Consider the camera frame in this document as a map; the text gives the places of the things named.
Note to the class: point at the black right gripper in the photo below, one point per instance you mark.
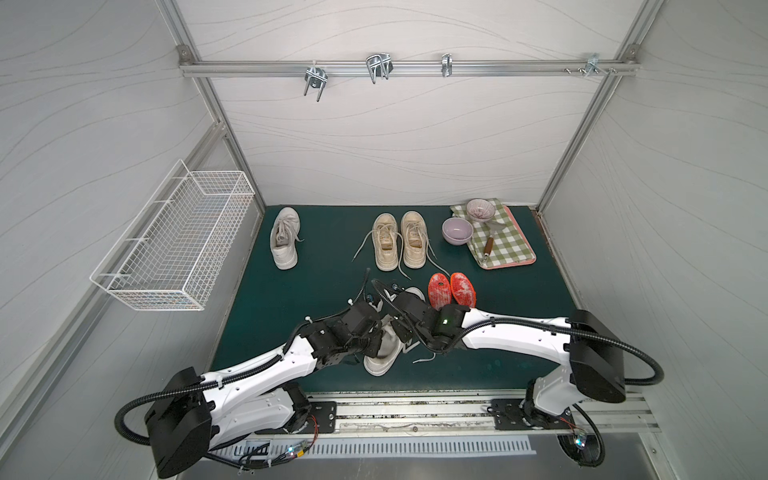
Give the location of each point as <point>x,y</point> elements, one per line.
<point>400,327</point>

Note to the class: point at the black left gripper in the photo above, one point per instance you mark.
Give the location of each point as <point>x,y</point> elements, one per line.
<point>372,341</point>

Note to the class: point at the beige sneaker with red insole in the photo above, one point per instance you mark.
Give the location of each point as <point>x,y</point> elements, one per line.
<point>417,248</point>

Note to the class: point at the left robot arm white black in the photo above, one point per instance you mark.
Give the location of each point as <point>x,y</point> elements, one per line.
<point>198,412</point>

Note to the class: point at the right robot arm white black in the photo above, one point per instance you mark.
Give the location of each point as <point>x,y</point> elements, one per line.
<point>589,358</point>

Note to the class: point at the lilac ceramic bowl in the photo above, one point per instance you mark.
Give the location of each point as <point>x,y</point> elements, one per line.
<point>457,231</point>

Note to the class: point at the green white checkered cloth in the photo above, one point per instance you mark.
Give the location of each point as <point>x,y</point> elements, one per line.
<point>481,230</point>

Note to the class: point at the striped small ceramic bowl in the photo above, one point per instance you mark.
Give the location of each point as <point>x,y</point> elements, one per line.
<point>480,210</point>

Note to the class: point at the white vent grille strip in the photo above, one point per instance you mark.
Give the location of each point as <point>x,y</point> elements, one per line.
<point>393,447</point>

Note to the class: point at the metal hook clamp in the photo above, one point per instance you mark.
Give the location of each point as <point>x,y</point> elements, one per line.
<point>446,65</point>
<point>379,66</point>
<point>315,78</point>
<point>592,67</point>

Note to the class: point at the wooden handled metal spatula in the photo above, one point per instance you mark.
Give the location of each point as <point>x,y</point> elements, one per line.
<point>494,228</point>

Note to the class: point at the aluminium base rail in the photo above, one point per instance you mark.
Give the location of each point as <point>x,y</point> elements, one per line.
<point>460,413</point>

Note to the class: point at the white wire basket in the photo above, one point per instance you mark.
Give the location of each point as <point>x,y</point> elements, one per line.
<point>170,255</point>

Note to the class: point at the aluminium top rail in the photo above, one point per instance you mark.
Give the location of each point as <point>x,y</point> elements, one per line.
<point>402,68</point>

